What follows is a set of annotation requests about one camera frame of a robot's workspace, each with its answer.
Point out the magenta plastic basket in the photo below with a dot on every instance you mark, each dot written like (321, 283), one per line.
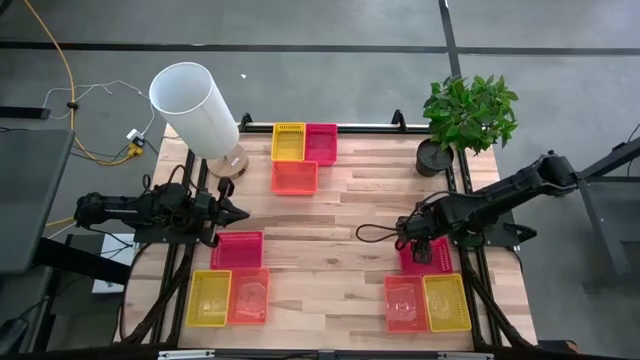
(442, 260)
(321, 145)
(237, 251)

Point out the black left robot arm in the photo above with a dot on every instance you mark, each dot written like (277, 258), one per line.
(125, 207)

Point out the black flat bar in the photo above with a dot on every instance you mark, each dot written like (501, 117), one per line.
(22, 112)

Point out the white power adapter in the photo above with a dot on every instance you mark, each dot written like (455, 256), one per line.
(135, 136)

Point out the grey metal stand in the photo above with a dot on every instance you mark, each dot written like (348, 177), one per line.
(607, 210)

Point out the black aluminium frame rail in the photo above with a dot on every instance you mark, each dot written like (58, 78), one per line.
(188, 280)
(482, 290)
(350, 128)
(320, 354)

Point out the orange plastic basket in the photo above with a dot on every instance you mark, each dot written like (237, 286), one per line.
(295, 178)
(406, 304)
(248, 296)

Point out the green plant in black pot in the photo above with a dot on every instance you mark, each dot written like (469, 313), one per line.
(470, 115)

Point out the grey cabinet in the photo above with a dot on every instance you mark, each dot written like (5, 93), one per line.
(30, 195)

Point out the yellow plastic basket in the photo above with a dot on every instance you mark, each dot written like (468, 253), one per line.
(209, 299)
(446, 302)
(288, 142)

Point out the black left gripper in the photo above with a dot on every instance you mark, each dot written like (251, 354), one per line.
(210, 210)

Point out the yellow plug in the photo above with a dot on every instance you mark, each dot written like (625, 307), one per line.
(136, 151)

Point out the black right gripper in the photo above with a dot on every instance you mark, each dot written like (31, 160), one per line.
(417, 227)

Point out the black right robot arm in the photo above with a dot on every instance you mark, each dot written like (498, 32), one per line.
(500, 200)

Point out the white shade wooden base lamp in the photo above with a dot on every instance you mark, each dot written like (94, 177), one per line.
(195, 107)

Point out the white box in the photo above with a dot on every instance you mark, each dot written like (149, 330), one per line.
(114, 272)

